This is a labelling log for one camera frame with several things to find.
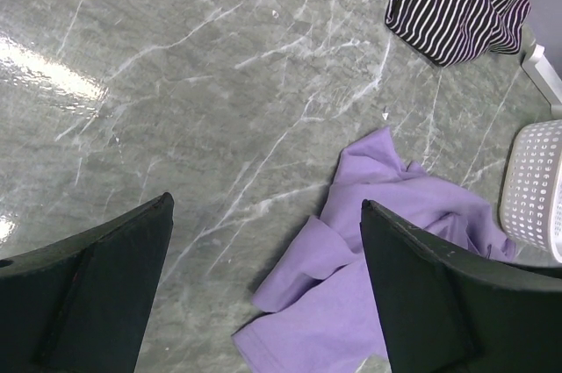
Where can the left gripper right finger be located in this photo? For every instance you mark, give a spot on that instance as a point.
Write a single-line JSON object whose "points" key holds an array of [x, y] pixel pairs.
{"points": [[444, 309]]}

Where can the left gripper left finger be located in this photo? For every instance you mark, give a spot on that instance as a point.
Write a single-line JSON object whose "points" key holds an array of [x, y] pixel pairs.
{"points": [[82, 304]]}

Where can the purple t shirt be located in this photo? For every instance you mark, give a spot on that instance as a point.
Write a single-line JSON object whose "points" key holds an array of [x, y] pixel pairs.
{"points": [[317, 304]]}

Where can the white plastic laundry basket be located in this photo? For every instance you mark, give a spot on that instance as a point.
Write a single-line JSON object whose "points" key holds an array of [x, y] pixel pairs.
{"points": [[530, 206]]}

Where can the white rack foot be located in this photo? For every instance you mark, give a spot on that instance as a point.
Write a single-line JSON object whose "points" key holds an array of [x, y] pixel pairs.
{"points": [[537, 67]]}

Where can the black white striped shirt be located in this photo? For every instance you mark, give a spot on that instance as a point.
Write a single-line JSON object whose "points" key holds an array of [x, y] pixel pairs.
{"points": [[449, 32]]}

